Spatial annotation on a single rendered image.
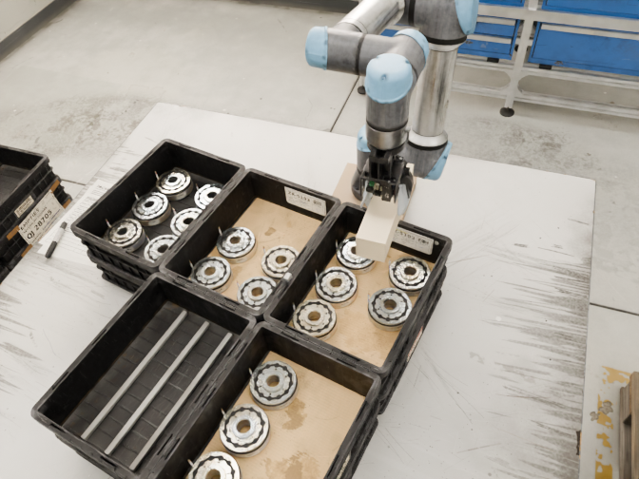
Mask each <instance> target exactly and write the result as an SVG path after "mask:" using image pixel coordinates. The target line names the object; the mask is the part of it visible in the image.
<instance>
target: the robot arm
mask: <svg viewBox="0 0 639 479"><path fill-rule="evenodd" d="M478 2H479V0H364V1H362V2H361V3H360V4H359V5H358V6H357V7H356V8H354V9H353V10H352V11H351V12H350V13H349V14H347V15H346V16H345V17H344V18H343V19H342V20H341V21H339V22H338V23H337V24H336V25H335V26H334V27H333V28H327V27H326V26H325V27H313V28H311V30H310V31H309V33H308V36H307V39H306V43H305V58H306V62H307V63H308V65H309V66H311V67H316V68H321V69H323V70H325V71H326V70H331V71H336V72H342V73H347V74H353V75H357V76H363V77H366V78H365V90H366V119H365V125H364V126H363V127H362V128H361V129H360V130H359V132H358V140H357V169H356V171H355V173H354V175H353V178H352V180H351V190H352V193H353V195H354V196H355V197H356V198H357V199H358V200H360V201H361V205H360V207H362V205H363V204H364V203H365V204H366V206H367V208H368V206H369V203H370V201H371V199H372V197H373V196H378V197H381V200H382V201H388V202H390V201H391V199H392V197H393V198H394V203H396V201H397V214H398V215H399V216H400V215H403V214H404V212H405V211H406V209H407V206H408V203H409V199H410V197H411V193H412V189H413V185H414V177H418V178H421V179H423V180H432V181H436V180H438V179H439V178H440V176H441V174H442V171H443V168H444V166H445V163H446V161H447V159H448V156H449V153H450V150H451V147H452V145H453V144H452V143H451V142H450V141H448V134H447V132H446V131H445V130H444V125H445V120H446V114H447V109H448V103H449V99H450V93H451V87H452V82H453V77H454V72H455V62H456V56H457V52H458V47H459V46H460V45H462V44H463V43H465V42H466V40H467V35H471V34H473V33H474V30H475V25H476V18H477V14H478ZM394 24H401V25H406V26H412V27H418V28H419V30H418V31H417V30H414V29H403V30H401V31H399V32H397V33H396V34H395V35H394V36H393V37H387V36H381V35H380V34H381V33H382V32H383V31H384V30H385V29H386V28H387V27H390V26H392V25H394ZM417 80H418V84H417V91H416V104H415V111H414V119H413V125H411V126H407V124H408V119H409V106H410V99H411V95H412V93H413V91H414V89H415V86H416V82H417ZM407 163H412V164H413V165H414V172H413V175H412V173H411V170H410V167H406V166H407Z"/></svg>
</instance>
